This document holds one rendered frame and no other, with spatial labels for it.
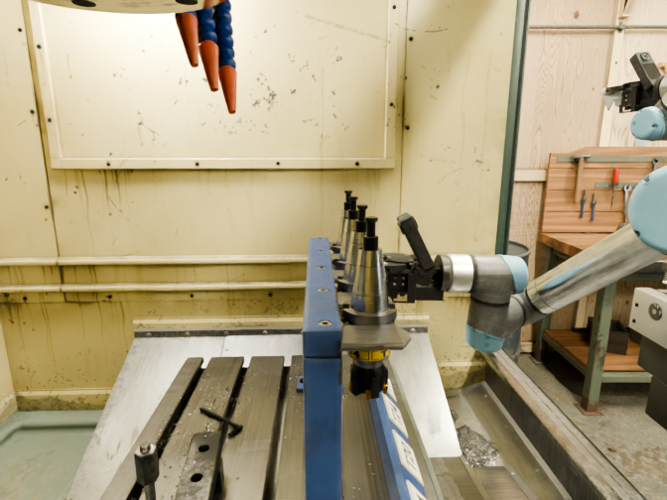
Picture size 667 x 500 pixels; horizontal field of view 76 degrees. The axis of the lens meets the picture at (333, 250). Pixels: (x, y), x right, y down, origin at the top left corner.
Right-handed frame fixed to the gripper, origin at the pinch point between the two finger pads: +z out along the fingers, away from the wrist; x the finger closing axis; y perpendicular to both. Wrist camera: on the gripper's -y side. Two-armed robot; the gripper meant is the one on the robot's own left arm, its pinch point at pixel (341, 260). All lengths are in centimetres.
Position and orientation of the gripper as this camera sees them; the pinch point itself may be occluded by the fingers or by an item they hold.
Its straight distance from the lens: 81.8
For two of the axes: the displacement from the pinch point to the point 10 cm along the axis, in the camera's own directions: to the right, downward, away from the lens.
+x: -0.4, -2.3, 9.7
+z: -10.0, -0.2, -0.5
